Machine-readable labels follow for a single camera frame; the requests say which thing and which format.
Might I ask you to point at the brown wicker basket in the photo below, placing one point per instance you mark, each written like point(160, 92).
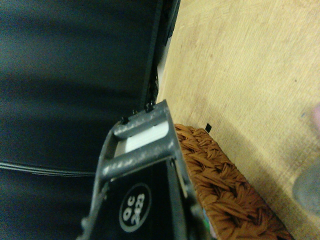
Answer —
point(220, 180)

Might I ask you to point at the grey and white plush toy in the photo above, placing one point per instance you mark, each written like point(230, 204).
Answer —
point(308, 197)

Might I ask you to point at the person's hand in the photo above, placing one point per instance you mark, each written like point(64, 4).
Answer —
point(317, 117)

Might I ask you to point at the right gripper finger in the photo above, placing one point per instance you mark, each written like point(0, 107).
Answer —
point(140, 157)

